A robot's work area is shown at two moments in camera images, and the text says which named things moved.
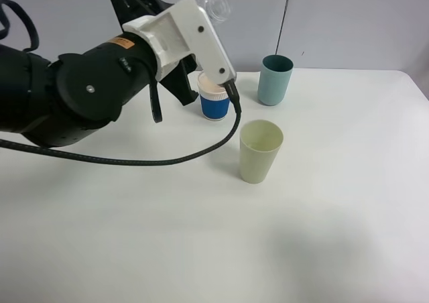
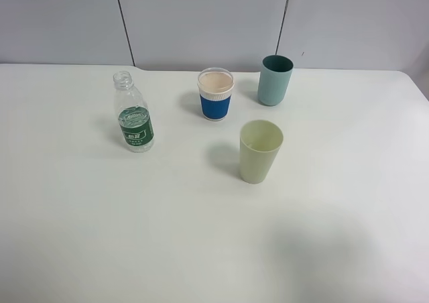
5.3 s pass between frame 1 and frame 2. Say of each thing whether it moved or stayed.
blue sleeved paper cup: stayed
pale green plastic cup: stayed
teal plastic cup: stayed
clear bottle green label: moved
